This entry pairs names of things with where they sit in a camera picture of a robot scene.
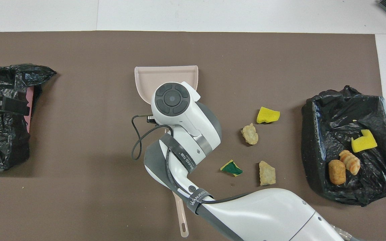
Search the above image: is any beige plastic dustpan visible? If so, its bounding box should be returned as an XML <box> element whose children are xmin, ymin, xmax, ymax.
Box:
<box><xmin>134</xmin><ymin>65</ymin><xmax>199</xmax><ymax>105</ymax></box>

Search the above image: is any green yellow sponge piece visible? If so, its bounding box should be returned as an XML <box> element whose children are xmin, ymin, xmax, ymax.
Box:
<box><xmin>220</xmin><ymin>159</ymin><xmax>243</xmax><ymax>177</ymax></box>

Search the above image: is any pale dumpling toy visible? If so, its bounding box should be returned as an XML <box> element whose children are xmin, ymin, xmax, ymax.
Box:
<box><xmin>241</xmin><ymin>123</ymin><xmax>259</xmax><ymax>145</ymax></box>
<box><xmin>259</xmin><ymin>161</ymin><xmax>276</xmax><ymax>186</ymax></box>

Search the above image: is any beige hand brush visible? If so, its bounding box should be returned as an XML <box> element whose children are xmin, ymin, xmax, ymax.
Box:
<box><xmin>172</xmin><ymin>191</ymin><xmax>189</xmax><ymax>238</ymax></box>

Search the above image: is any wedge yellow sponge piece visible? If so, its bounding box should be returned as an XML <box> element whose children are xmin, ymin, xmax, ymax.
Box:
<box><xmin>256</xmin><ymin>106</ymin><xmax>280</xmax><ymax>124</ymax></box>

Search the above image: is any brown bread roll toy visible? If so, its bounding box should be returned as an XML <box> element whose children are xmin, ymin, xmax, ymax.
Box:
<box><xmin>328</xmin><ymin>160</ymin><xmax>346</xmax><ymax>185</ymax></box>

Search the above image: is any striped croissant toy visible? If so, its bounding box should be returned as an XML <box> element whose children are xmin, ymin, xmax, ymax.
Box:
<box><xmin>339</xmin><ymin>150</ymin><xmax>361</xmax><ymax>176</ymax></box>

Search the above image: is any notched yellow sponge piece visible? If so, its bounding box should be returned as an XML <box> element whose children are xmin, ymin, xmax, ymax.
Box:
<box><xmin>351</xmin><ymin>129</ymin><xmax>378</xmax><ymax>153</ymax></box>

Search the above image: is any left black trash bag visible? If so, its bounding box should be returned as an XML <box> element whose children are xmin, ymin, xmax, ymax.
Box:
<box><xmin>0</xmin><ymin>64</ymin><xmax>57</xmax><ymax>172</ymax></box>

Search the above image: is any black bagged bin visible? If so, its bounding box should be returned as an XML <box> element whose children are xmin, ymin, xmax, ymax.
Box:
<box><xmin>301</xmin><ymin>85</ymin><xmax>386</xmax><ymax>207</ymax></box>

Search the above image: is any brown table mat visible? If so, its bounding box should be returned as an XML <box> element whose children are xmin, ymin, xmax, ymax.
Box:
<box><xmin>0</xmin><ymin>31</ymin><xmax>386</xmax><ymax>241</ymax></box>

